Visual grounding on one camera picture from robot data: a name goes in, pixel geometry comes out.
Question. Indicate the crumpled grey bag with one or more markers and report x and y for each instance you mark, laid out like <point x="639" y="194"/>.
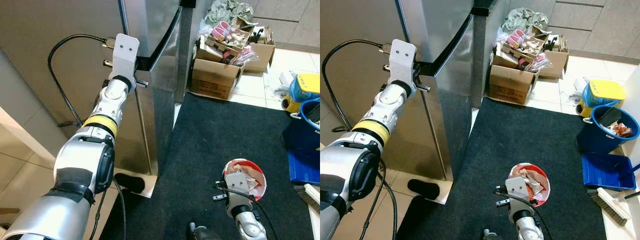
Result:
<point x="522" y="20"/>
<point x="227" y="12"/>

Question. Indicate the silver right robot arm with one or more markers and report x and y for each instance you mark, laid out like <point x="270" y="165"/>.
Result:
<point x="247" y="225"/>
<point x="527" y="227"/>

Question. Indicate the dark grey floor mat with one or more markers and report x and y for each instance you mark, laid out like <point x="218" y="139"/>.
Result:
<point x="500" y="145"/>
<point x="210" y="140"/>

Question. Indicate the white plastic bag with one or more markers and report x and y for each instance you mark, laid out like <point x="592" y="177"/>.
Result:
<point x="280" y="82"/>
<point x="572" y="87"/>

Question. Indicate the blue plastic bag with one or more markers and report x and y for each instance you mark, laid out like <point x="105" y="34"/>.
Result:
<point x="592" y="97"/>
<point x="299" y="92"/>

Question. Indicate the white hand brush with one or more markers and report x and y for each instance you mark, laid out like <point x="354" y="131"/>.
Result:
<point x="607" y="205"/>
<point x="309" y="192"/>

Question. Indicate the red bowl with foil lid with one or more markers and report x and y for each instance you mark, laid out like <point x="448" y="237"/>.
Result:
<point x="245" y="172"/>
<point x="542" y="182"/>

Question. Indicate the open cardboard tray with clutter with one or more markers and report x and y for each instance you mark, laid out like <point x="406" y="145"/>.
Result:
<point x="235" y="42"/>
<point x="530" y="47"/>

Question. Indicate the silver fridge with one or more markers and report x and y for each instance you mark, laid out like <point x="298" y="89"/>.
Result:
<point x="360" y="20"/>
<point x="90" y="20"/>

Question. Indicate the pink plastic item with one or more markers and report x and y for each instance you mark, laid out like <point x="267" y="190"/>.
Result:
<point x="515" y="37"/>
<point x="221" y="31"/>

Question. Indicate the blue bucket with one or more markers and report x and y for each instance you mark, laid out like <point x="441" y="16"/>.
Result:
<point x="297" y="135"/>
<point x="592" y="140"/>

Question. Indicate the small brown cardboard box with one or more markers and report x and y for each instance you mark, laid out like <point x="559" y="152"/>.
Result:
<point x="555" y="62"/>
<point x="262" y="55"/>

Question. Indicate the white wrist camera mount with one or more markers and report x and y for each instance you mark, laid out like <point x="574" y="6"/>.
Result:
<point x="515" y="192"/>
<point x="402" y="57"/>
<point x="125" y="52"/>
<point x="234" y="187"/>

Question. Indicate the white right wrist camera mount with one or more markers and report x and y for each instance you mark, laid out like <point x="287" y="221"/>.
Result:
<point x="515" y="192"/>
<point x="234" y="187"/>

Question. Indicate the silver fridge door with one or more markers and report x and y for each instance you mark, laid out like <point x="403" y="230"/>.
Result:
<point x="450" y="110"/>
<point x="160" y="100"/>

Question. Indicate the large brown cardboard box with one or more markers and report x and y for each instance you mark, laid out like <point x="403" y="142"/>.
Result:
<point x="510" y="82"/>
<point x="212" y="77"/>

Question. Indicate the grey right robot leg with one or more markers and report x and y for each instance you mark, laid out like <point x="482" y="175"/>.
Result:
<point x="197" y="232"/>
<point x="492" y="235"/>

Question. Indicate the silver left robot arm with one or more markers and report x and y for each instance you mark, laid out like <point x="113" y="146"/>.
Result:
<point x="350" y="170"/>
<point x="80" y="160"/>

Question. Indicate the yellow bin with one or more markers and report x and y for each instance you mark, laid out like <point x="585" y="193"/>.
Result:
<point x="310" y="82"/>
<point x="607" y="90"/>

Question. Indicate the black fridge foot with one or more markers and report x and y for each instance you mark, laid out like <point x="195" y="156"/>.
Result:
<point x="129" y="183"/>
<point x="423" y="189"/>

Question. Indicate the blue dustpan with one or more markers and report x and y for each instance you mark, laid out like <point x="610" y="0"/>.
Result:
<point x="305" y="167"/>
<point x="607" y="172"/>

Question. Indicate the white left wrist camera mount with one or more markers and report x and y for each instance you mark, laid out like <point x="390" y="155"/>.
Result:
<point x="402" y="57"/>
<point x="125" y="52"/>

